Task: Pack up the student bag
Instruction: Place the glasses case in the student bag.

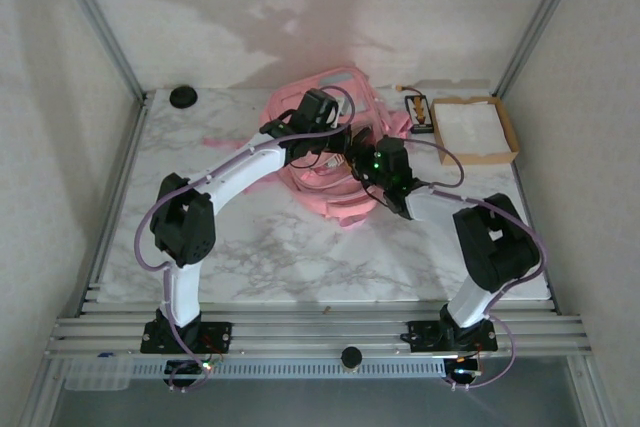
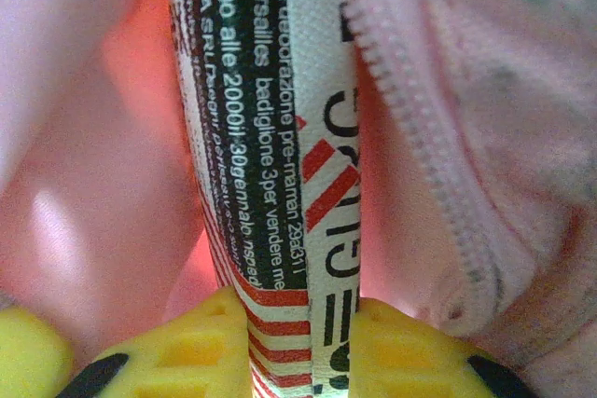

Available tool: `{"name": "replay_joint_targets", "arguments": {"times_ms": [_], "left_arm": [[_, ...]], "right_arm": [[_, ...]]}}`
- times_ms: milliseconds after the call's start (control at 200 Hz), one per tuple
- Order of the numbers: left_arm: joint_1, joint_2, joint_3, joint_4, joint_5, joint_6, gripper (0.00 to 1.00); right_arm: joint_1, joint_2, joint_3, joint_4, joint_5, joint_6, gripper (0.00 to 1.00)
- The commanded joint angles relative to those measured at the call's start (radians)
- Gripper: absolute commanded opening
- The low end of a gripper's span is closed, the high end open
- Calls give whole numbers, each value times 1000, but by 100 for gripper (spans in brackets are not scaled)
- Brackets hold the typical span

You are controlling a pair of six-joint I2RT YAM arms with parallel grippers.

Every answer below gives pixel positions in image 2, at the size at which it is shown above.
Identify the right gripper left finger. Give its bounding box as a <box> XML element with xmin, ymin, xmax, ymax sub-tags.
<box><xmin>67</xmin><ymin>288</ymin><xmax>257</xmax><ymax>398</ymax></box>

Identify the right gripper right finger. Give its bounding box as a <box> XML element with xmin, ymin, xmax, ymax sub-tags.
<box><xmin>354</xmin><ymin>297</ymin><xmax>533</xmax><ymax>398</ymax></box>

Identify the pink school backpack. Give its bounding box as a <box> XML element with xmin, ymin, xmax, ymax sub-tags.
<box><xmin>0</xmin><ymin>0</ymin><xmax>597</xmax><ymax>398</ymax></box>

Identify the red striped printed pencil pouch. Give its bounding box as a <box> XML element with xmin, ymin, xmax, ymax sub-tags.
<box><xmin>166</xmin><ymin>0</ymin><xmax>364</xmax><ymax>398</ymax></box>

